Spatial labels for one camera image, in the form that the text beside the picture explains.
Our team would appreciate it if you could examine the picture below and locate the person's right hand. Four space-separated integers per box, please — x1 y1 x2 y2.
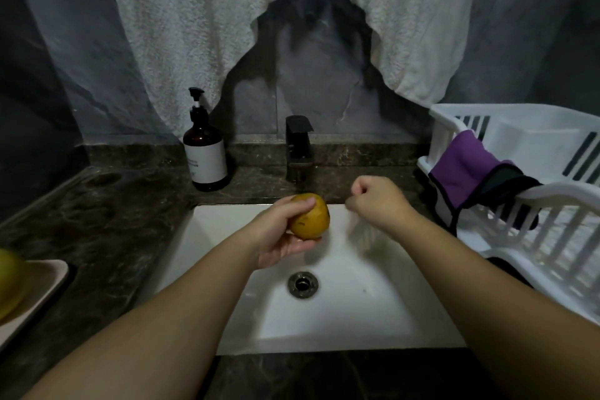
345 174 420 239

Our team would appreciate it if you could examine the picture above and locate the person's left hand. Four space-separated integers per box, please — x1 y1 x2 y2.
239 193 324 271

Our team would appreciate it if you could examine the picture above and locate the purple cloth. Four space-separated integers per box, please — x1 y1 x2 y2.
428 129 543 232

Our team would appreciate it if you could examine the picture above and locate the black faucet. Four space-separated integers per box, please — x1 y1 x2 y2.
285 114 316 183

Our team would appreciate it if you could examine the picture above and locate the dark soap pump bottle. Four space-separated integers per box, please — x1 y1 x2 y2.
182 86 230 193

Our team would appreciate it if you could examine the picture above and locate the beige plastic tray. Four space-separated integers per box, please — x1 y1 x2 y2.
0 259 71 354

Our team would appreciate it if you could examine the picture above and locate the spotted yellow apple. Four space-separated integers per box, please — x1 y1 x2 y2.
0 247 28 321

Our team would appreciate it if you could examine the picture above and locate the person's right forearm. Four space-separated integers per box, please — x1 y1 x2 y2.
398 209 600 400

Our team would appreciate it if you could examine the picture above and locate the person's left forearm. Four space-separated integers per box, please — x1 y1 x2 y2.
23 236 264 400

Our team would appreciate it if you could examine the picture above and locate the metal sink drain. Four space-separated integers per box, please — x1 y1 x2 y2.
287 270 321 299

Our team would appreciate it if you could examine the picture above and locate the white sink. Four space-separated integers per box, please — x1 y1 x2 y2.
145 202 467 356

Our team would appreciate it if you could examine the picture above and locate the white plastic basket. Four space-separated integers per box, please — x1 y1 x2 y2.
417 102 600 326

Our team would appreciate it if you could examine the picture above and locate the white hanging towel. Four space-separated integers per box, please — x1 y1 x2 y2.
79 0 486 138

